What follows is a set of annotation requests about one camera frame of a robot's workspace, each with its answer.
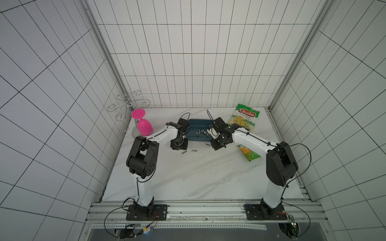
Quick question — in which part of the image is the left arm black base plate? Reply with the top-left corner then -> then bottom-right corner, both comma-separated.
126,204 -> 168,221

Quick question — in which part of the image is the pink plastic wine glass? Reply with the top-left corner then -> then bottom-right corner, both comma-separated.
131,108 -> 153,136

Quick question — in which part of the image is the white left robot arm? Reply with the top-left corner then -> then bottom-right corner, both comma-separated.
126,118 -> 189,215

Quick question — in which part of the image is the small green snack packet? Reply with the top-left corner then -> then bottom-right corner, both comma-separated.
237,145 -> 261,162

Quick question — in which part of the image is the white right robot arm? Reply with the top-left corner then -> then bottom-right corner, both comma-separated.
211,117 -> 299,211

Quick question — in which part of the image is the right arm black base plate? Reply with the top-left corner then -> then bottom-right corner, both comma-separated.
243,203 -> 287,221

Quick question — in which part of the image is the aluminium rail frame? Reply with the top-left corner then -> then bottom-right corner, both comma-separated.
79,188 -> 335,241

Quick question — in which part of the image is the green Chuba cassava chips bag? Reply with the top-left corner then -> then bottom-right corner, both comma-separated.
227,104 -> 260,132

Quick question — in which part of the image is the chrome wire glass rack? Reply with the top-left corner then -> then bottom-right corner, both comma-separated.
107,90 -> 151,122

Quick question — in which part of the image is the dark teal plastic storage box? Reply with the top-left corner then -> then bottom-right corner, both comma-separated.
186,119 -> 213,142

